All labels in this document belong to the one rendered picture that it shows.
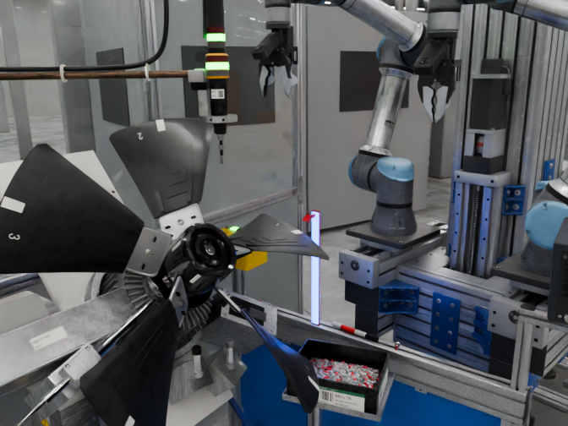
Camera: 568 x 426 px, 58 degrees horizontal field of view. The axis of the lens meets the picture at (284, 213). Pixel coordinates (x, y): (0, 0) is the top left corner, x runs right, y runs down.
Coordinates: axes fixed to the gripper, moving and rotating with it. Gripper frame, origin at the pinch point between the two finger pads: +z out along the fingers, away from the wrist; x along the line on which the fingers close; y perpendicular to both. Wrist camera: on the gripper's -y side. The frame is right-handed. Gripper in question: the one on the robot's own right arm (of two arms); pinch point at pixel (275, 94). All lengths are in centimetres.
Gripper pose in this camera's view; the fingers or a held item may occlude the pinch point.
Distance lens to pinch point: 158.1
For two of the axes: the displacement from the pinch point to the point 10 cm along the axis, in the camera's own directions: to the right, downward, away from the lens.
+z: 0.1, 9.6, 2.6
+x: -8.0, -1.5, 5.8
